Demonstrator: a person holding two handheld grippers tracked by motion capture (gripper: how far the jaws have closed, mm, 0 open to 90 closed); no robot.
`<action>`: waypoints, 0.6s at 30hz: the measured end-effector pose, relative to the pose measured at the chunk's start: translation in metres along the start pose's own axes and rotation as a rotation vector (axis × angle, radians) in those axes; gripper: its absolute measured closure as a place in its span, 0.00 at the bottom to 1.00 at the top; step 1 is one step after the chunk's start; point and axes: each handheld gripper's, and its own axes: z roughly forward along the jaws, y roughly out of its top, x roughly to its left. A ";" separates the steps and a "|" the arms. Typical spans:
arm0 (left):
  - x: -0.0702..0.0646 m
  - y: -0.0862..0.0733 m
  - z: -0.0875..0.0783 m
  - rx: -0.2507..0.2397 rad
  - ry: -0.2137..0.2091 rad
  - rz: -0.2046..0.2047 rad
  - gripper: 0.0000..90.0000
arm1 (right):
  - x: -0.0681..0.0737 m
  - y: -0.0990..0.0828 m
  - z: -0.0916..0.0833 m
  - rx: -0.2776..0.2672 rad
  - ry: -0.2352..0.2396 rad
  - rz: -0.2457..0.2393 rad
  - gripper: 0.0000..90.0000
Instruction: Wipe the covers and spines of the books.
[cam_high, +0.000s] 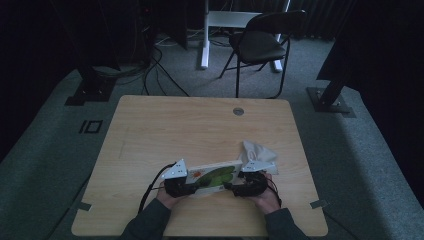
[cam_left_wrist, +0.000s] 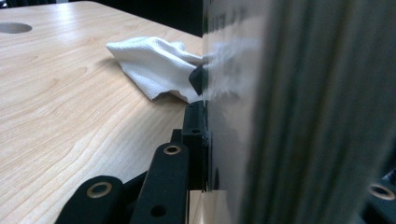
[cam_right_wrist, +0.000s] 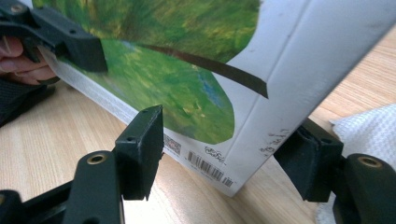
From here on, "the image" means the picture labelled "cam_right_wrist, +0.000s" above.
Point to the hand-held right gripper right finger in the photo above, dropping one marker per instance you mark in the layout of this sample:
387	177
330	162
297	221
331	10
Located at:
311	161

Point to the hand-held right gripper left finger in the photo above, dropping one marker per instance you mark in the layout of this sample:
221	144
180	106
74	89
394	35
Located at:
141	152

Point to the white book with green picture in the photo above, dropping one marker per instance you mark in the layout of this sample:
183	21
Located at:
186	68

